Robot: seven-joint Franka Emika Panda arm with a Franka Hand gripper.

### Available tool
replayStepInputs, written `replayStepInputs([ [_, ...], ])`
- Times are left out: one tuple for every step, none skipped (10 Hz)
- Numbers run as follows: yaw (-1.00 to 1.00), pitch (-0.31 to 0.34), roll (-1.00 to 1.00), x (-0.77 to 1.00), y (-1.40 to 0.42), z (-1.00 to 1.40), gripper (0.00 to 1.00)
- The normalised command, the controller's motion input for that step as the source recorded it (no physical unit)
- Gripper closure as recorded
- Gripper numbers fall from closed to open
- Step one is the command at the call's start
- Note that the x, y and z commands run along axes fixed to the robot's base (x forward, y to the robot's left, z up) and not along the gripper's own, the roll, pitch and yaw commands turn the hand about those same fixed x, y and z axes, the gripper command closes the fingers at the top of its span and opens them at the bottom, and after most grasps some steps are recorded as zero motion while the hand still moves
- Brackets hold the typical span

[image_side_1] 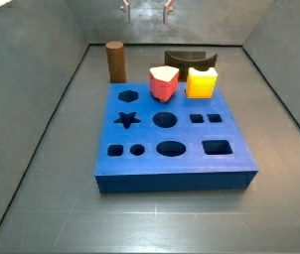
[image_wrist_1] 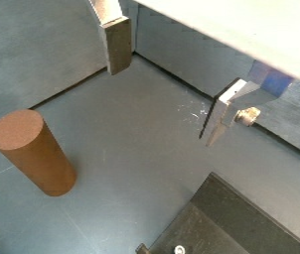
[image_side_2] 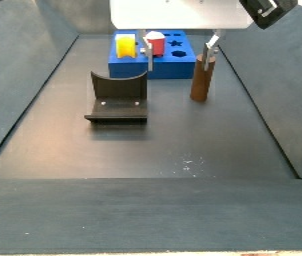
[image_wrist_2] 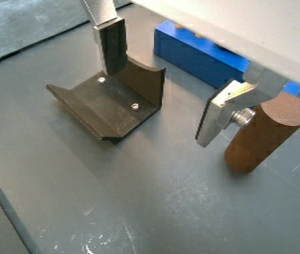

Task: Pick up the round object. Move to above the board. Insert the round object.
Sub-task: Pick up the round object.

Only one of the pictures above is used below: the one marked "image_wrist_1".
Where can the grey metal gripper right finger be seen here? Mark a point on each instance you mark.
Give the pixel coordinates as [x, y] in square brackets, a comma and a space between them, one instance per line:
[236, 105]

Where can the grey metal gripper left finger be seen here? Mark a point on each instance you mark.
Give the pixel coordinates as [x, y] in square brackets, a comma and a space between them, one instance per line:
[114, 27]

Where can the brown round cylinder peg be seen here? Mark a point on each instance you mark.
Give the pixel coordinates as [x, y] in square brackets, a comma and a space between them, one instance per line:
[31, 148]

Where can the black crescent shaped block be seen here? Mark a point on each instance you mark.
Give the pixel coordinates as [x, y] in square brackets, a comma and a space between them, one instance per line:
[222, 223]

